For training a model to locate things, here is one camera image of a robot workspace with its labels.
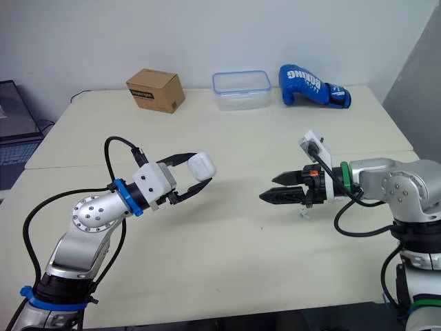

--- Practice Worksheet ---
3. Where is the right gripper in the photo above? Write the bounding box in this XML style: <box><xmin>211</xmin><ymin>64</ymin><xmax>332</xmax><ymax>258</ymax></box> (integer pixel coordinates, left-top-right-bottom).
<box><xmin>258</xmin><ymin>165</ymin><xmax>329</xmax><ymax>208</ymax></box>

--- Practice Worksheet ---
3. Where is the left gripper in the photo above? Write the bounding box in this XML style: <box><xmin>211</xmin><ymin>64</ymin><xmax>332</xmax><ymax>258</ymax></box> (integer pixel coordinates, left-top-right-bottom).
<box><xmin>155</xmin><ymin>151</ymin><xmax>214</xmax><ymax>207</ymax></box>

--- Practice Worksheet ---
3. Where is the white earbud case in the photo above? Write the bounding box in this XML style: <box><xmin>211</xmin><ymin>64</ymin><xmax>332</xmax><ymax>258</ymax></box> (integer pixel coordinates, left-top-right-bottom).
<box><xmin>187</xmin><ymin>152</ymin><xmax>217</xmax><ymax>181</ymax></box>

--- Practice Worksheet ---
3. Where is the brown cardboard box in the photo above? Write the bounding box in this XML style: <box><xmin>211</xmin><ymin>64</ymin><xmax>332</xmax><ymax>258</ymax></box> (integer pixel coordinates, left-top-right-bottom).
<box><xmin>125</xmin><ymin>68</ymin><xmax>187</xmax><ymax>115</ymax></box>

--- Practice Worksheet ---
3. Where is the clear plastic container blue rim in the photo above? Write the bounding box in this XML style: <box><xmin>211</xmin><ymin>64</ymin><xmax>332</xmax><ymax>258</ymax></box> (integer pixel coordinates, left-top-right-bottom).
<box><xmin>211</xmin><ymin>70</ymin><xmax>271</xmax><ymax>112</ymax></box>

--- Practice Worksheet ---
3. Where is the blue boxing glove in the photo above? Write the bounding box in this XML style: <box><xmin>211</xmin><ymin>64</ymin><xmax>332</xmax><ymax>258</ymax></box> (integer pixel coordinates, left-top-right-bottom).
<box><xmin>278</xmin><ymin>63</ymin><xmax>353</xmax><ymax>110</ymax></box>

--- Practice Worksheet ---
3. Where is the dark laptop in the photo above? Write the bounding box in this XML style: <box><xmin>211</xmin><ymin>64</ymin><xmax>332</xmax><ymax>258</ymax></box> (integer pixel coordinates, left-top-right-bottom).
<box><xmin>0</xmin><ymin>79</ymin><xmax>46</xmax><ymax>191</ymax></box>

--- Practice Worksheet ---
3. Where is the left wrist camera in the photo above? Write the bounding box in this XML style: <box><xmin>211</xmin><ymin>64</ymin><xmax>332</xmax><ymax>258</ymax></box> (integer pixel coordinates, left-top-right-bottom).
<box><xmin>132</xmin><ymin>161</ymin><xmax>177</xmax><ymax>210</ymax></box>

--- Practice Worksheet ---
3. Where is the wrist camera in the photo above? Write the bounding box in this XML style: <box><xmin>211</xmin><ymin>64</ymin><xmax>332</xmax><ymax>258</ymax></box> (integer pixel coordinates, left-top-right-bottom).
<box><xmin>132</xmin><ymin>161</ymin><xmax>177</xmax><ymax>210</ymax></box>
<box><xmin>298</xmin><ymin>129</ymin><xmax>336</xmax><ymax>203</ymax></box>

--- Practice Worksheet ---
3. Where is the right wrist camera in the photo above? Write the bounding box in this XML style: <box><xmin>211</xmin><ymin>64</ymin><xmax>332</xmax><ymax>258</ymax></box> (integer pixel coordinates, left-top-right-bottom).
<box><xmin>298</xmin><ymin>129</ymin><xmax>336</xmax><ymax>203</ymax></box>

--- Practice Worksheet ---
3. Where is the black cable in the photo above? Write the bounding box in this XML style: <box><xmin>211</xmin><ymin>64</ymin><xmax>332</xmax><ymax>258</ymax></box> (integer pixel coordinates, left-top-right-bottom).
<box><xmin>304</xmin><ymin>139</ymin><xmax>402</xmax><ymax>311</ymax></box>
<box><xmin>21</xmin><ymin>136</ymin><xmax>150</xmax><ymax>304</ymax></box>

